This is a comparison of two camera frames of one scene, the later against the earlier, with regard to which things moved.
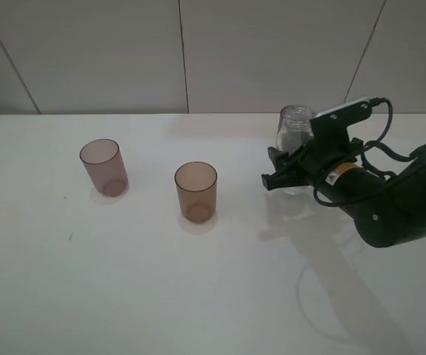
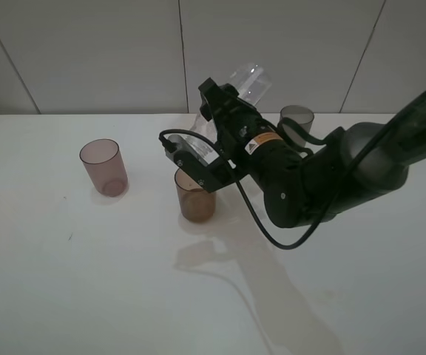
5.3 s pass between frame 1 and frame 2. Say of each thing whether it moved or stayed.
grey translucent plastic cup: stayed
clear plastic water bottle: moved
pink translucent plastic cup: stayed
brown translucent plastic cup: stayed
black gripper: moved
